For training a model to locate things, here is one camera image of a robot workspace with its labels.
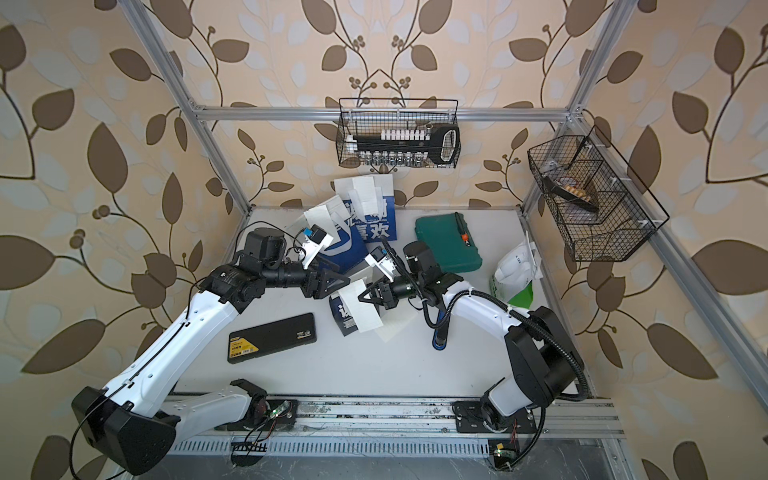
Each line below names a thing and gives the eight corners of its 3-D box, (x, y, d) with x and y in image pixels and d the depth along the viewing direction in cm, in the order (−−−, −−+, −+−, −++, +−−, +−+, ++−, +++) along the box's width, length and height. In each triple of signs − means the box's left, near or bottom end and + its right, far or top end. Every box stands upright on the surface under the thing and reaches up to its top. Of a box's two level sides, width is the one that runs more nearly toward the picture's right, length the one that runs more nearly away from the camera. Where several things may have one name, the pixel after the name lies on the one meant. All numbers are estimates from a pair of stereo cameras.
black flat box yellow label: (231, 365, 85) (226, 361, 82) (233, 337, 91) (228, 332, 88) (316, 342, 90) (314, 337, 87) (313, 316, 95) (311, 311, 92)
